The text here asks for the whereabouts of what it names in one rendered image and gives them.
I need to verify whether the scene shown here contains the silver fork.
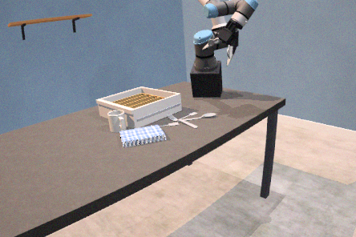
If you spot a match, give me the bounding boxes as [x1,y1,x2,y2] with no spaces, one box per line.
[167,114,198,128]

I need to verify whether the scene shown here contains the blue and white checked cloth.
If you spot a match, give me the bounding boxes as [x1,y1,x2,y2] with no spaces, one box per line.
[119,125,165,147]

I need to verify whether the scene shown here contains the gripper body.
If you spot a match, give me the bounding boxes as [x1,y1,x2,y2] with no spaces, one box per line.
[216,18,243,46]

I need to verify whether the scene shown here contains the wooden tray dividers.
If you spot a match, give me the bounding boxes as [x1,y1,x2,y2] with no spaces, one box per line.
[113,93,164,109]

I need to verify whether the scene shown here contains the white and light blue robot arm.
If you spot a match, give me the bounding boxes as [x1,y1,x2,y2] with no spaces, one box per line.
[194,0,258,72]

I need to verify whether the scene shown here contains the white cutlery drawer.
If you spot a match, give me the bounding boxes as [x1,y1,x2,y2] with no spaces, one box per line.
[96,87,182,129]

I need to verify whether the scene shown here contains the beige mug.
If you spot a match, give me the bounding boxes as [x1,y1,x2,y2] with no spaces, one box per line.
[107,110,127,133]

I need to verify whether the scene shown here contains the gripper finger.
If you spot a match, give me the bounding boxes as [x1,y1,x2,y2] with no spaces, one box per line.
[227,41,237,66]
[202,36,220,50]

